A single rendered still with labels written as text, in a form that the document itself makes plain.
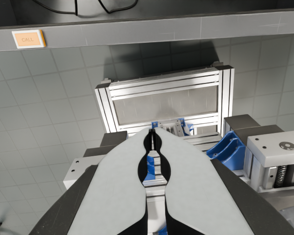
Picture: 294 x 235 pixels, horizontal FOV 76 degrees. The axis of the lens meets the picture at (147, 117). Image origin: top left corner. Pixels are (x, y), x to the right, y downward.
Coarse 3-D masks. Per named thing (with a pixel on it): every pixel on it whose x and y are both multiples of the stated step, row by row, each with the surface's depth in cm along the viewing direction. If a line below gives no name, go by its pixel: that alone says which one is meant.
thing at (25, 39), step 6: (24, 30) 35; (18, 36) 35; (24, 36) 35; (30, 36) 35; (36, 36) 35; (42, 36) 36; (18, 42) 35; (24, 42) 35; (30, 42) 35; (36, 42) 35
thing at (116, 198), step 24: (120, 144) 11; (144, 144) 11; (120, 168) 9; (144, 168) 10; (96, 192) 8; (120, 192) 8; (144, 192) 8; (96, 216) 7; (120, 216) 7; (144, 216) 7
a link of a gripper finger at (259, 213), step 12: (216, 168) 9; (228, 168) 9; (228, 180) 8; (240, 180) 8; (240, 192) 8; (252, 192) 8; (240, 204) 7; (252, 204) 7; (264, 204) 7; (252, 216) 7; (264, 216) 7; (276, 216) 7; (252, 228) 6; (264, 228) 6; (276, 228) 6; (288, 228) 6
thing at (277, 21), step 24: (48, 24) 35; (72, 24) 35; (96, 24) 35; (120, 24) 35; (144, 24) 35; (168, 24) 35; (192, 24) 35; (216, 24) 35; (240, 24) 35; (264, 24) 35; (288, 24) 35; (0, 48) 37; (24, 48) 37; (48, 48) 37
